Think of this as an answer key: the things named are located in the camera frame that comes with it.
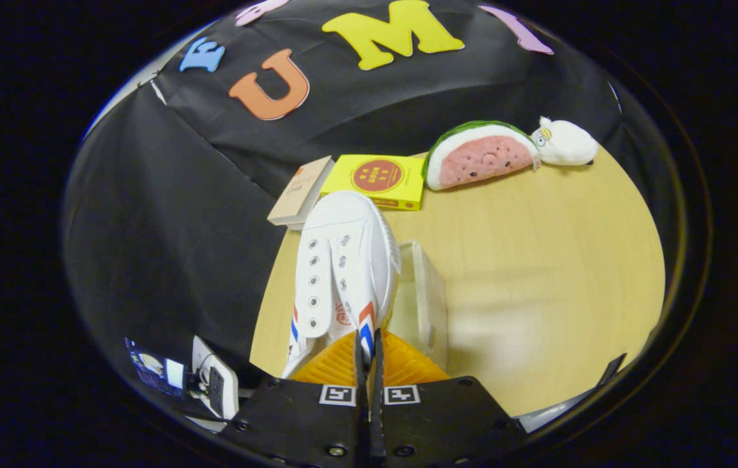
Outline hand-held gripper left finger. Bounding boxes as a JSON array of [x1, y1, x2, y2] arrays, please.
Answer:
[[222, 330, 369, 468]]

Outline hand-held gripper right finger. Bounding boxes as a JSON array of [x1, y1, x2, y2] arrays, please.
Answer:
[[369, 328, 529, 468]]

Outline computer monitor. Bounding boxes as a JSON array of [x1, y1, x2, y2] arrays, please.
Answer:
[[125, 337, 186, 397]]

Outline white shoe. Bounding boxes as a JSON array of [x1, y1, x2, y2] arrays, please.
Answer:
[[281, 190, 402, 379]]

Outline beige book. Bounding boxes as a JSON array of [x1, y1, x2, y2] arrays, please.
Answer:
[[267, 155, 336, 228]]

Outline white device with black keypad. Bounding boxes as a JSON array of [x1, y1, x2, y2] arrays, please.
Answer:
[[190, 335, 241, 420]]

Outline cream fabric storage box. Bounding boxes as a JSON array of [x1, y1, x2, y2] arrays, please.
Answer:
[[387, 240, 449, 371]]

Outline white plush toy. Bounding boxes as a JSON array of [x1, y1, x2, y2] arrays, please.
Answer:
[[530, 116, 600, 166]]

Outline watermelon slice plush toy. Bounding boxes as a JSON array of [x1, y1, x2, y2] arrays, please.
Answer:
[[422, 120, 542, 191]]

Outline yellow book with red circle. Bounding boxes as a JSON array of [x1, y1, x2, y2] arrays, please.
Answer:
[[320, 154, 427, 211]]

